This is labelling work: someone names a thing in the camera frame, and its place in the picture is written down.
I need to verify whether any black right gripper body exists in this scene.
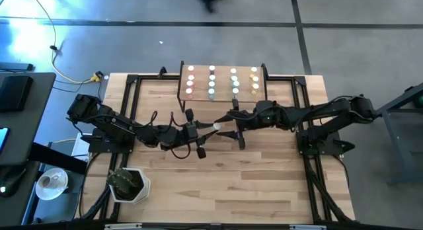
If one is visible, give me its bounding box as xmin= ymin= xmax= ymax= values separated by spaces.
xmin=232 ymin=100 xmax=286 ymax=151

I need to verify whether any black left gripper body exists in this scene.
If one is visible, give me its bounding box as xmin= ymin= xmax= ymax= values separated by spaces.
xmin=178 ymin=108 xmax=208 ymax=160

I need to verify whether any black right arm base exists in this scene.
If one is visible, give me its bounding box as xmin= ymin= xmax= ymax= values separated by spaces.
xmin=295 ymin=130 xmax=356 ymax=157

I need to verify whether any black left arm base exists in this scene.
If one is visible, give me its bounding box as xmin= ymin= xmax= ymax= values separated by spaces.
xmin=80 ymin=134 xmax=137 ymax=155

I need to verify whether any white hexagonal planter pot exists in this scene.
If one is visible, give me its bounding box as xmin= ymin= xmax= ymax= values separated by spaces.
xmin=108 ymin=167 xmax=151 ymax=204

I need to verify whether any green cactus plant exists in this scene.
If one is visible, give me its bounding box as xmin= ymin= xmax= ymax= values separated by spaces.
xmin=106 ymin=168 xmax=136 ymax=195

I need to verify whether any white paper sheet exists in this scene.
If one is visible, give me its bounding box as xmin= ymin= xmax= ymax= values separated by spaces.
xmin=71 ymin=132 xmax=92 ymax=161

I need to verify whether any silver table clamp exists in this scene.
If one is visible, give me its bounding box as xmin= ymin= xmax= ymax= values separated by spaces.
xmin=289 ymin=224 xmax=327 ymax=230
xmin=104 ymin=223 xmax=143 ymax=230

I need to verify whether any black desk support beam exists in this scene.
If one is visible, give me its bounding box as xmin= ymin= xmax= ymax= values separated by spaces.
xmin=28 ymin=142 xmax=89 ymax=174

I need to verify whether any white cup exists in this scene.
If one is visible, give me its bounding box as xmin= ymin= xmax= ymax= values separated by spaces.
xmin=38 ymin=174 xmax=54 ymax=191

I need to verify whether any black office desk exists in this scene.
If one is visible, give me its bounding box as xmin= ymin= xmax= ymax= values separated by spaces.
xmin=0 ymin=71 xmax=57 ymax=226

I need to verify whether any black box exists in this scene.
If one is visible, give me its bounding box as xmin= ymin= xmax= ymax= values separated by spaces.
xmin=0 ymin=75 xmax=34 ymax=112

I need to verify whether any black desk foot bar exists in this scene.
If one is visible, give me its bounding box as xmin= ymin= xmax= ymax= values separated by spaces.
xmin=0 ymin=61 xmax=34 ymax=72

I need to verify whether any black computer mouse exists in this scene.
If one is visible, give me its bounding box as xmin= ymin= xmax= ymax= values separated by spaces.
xmin=0 ymin=169 xmax=27 ymax=200

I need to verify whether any smartphone with lit screen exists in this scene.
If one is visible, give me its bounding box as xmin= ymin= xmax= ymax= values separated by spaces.
xmin=0 ymin=126 xmax=10 ymax=155

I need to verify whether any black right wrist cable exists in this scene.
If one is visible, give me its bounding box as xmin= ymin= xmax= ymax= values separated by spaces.
xmin=226 ymin=108 xmax=265 ymax=121

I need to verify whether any wooden shelf black metal frame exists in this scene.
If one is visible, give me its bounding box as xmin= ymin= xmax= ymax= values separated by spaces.
xmin=177 ymin=60 xmax=269 ymax=114

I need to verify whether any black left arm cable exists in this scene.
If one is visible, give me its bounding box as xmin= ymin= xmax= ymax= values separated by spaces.
xmin=145 ymin=110 xmax=193 ymax=160

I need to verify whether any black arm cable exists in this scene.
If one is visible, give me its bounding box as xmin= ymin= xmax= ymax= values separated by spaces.
xmin=297 ymin=95 xmax=367 ymax=132
xmin=145 ymin=110 xmax=193 ymax=160

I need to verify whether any black aluminium table frame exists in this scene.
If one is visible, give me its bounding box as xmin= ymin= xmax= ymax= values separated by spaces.
xmin=79 ymin=73 xmax=356 ymax=224

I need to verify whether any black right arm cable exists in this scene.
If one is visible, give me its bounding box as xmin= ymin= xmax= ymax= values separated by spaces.
xmin=297 ymin=95 xmax=367 ymax=132

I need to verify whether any yellow cable plug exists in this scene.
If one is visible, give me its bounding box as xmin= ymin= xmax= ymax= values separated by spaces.
xmin=89 ymin=71 xmax=104 ymax=84

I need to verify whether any black cable bundle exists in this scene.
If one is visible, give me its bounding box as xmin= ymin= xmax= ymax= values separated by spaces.
xmin=303 ymin=155 xmax=353 ymax=223
xmin=79 ymin=152 xmax=115 ymax=221

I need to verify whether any grey metal desk frame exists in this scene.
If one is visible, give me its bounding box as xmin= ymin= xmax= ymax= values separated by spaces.
xmin=369 ymin=81 xmax=423 ymax=186

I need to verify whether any yellow floor cable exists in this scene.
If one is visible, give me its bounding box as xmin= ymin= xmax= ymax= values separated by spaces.
xmin=28 ymin=0 xmax=100 ymax=85

